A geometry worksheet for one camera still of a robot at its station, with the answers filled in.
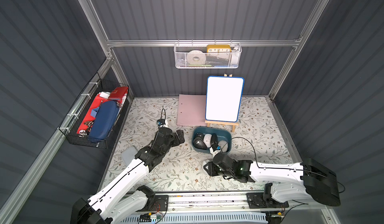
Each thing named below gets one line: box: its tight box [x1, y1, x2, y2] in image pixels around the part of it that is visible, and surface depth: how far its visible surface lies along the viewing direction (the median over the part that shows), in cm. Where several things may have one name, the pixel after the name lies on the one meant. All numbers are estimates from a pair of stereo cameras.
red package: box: [76, 86, 129, 135], surface depth 77 cm
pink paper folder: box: [177, 94, 207, 126], surface depth 111 cm
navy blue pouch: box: [88, 100, 120, 142], surface depth 70 cm
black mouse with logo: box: [193, 137, 208, 150], surface depth 92 cm
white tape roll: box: [186, 50, 207, 65], surface depth 86 cm
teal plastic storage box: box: [191, 126, 232, 155], surface depth 96 cm
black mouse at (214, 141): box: [210, 133, 219, 152], surface depth 93 cm
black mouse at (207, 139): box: [203, 134, 213, 148], surface depth 95 cm
